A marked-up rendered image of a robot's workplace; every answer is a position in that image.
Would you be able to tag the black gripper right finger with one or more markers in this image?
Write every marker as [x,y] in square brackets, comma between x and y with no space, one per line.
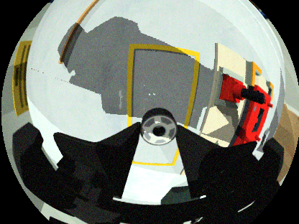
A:
[204,161]

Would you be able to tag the yellow rectangular outline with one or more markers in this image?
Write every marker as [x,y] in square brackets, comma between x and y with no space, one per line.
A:
[129,86]

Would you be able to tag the long wooden stick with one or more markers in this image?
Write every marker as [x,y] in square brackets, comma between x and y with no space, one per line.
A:
[71,35]

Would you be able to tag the black and grey wheel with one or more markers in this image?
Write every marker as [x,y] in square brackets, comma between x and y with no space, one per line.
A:
[158,116]

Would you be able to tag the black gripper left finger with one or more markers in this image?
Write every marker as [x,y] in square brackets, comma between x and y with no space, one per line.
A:
[112,157]

